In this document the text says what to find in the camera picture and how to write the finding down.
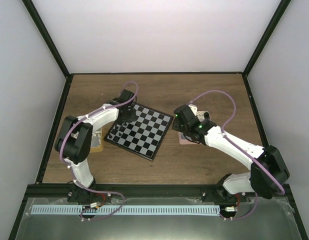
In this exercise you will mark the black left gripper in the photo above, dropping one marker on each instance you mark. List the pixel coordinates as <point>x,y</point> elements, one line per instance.
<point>132,118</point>

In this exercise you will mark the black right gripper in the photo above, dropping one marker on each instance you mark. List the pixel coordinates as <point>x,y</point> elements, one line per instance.
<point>176,126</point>

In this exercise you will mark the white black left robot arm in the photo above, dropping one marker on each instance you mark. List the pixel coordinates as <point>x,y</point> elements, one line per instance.
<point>73,142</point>

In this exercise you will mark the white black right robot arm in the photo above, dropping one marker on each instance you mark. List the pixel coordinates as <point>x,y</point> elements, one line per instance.
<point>267,171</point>

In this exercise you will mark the white chess pieces in tray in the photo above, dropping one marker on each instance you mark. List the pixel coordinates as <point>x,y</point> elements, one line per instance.
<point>97,135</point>

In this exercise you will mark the black and white chessboard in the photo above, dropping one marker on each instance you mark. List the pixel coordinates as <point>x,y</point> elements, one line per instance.
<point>144,136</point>

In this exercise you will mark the orange rimmed metal tray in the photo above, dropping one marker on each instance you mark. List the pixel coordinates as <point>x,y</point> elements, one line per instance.
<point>97,145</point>

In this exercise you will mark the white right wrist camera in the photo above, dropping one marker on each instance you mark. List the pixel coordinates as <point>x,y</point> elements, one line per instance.
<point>193,108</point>

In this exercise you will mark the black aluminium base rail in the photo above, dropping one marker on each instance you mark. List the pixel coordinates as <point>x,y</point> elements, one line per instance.
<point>107,192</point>

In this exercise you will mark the light blue slotted cable duct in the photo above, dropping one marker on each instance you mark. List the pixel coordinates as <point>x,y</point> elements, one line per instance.
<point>196,210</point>

